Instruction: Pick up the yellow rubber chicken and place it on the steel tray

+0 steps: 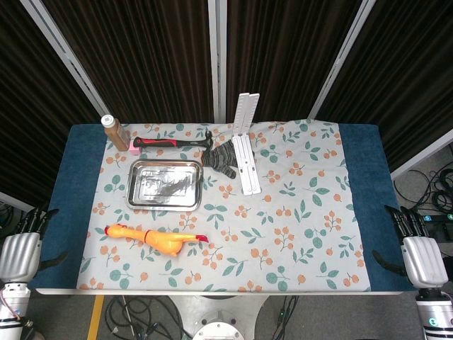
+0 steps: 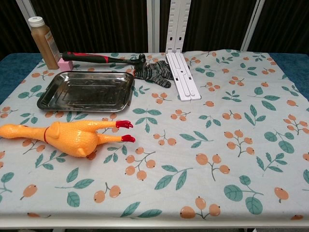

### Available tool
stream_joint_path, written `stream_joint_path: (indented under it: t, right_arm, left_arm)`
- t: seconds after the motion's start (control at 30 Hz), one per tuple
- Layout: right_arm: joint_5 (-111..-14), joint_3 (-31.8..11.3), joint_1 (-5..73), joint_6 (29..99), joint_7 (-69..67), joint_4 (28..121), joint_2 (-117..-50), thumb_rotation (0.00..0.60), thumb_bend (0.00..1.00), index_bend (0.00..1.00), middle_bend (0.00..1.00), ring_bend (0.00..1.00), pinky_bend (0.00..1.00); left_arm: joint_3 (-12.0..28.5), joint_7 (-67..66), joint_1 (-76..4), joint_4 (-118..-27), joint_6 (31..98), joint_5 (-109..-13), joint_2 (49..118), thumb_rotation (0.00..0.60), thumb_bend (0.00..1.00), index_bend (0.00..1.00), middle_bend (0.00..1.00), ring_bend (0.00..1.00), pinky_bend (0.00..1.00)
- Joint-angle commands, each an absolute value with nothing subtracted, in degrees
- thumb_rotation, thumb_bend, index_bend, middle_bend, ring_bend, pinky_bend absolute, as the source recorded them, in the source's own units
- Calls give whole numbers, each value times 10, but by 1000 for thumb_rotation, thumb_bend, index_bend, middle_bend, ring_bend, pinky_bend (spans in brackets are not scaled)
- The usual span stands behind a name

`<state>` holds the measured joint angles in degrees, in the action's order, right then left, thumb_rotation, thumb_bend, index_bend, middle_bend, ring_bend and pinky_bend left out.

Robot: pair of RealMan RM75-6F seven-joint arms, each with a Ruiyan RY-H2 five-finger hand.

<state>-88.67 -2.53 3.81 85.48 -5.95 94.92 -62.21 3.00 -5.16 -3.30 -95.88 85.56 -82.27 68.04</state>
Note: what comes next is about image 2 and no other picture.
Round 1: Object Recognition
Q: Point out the orange rubber chicken toy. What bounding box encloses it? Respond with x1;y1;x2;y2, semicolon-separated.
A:
0;120;136;158

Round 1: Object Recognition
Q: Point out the stainless steel rectangular tray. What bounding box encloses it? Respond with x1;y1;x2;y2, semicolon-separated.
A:
36;71;135;113

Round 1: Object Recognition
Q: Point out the grey striped knit glove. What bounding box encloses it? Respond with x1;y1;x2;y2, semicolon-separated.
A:
133;60;174;88

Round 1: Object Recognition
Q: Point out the white folding laptop stand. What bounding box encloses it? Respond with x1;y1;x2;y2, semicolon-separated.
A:
165;0;202;102

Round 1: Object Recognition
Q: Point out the floral fruit print tablecloth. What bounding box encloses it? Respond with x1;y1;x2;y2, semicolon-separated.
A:
0;49;309;220

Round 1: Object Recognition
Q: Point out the pink eraser block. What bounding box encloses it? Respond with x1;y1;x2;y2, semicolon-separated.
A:
57;58;74;72

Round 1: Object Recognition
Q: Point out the dark corrugated partition panel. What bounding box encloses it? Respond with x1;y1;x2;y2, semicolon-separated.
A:
0;0;43;60
246;0;309;54
153;0;256;53
24;0;154;54

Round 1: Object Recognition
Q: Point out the brown juice bottle white cap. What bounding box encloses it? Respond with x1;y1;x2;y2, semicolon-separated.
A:
28;16;60;70

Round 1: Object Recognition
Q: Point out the red black handled hammer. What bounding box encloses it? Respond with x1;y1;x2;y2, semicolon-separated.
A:
62;51;146;71

